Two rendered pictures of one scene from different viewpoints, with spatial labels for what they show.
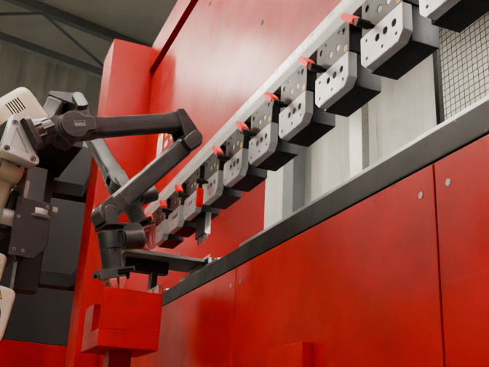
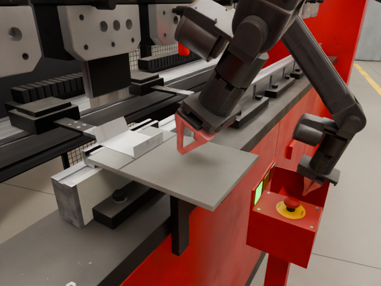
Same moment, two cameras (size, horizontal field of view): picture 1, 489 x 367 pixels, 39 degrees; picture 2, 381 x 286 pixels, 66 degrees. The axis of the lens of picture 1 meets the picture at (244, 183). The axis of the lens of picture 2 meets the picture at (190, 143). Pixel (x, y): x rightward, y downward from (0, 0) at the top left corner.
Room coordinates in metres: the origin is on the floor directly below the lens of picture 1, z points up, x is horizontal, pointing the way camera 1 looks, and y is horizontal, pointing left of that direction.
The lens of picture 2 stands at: (2.48, 0.68, 1.26)
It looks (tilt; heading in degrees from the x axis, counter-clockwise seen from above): 26 degrees down; 234
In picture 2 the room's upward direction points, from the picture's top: straight up
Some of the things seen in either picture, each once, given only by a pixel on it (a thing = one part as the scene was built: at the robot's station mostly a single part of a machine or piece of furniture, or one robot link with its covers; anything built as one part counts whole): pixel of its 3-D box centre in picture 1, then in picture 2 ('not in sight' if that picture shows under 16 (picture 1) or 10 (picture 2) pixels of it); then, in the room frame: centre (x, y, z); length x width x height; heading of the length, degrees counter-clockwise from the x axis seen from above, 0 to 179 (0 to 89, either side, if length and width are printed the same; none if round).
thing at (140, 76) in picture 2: not in sight; (157, 85); (2.02, -0.15, 1.01); 0.26 x 0.12 x 0.05; 112
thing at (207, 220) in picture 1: (202, 229); (108, 77); (2.29, 0.14, 1.13); 0.10 x 0.02 x 0.10; 22
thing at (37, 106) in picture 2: not in sight; (64, 118); (2.35, -0.02, 1.01); 0.26 x 0.12 x 0.05; 112
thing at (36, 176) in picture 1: (20, 215); not in sight; (3.20, 1.08, 1.42); 0.45 x 0.12 x 0.36; 27
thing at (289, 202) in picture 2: not in sight; (291, 205); (1.93, 0.34, 0.79); 0.04 x 0.04 x 0.04
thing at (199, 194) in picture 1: (201, 192); (181, 31); (2.12, 0.14, 1.20); 0.04 x 0.02 x 0.10; 112
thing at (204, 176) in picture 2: (158, 261); (173, 158); (2.23, 0.27, 1.00); 0.26 x 0.18 x 0.01; 112
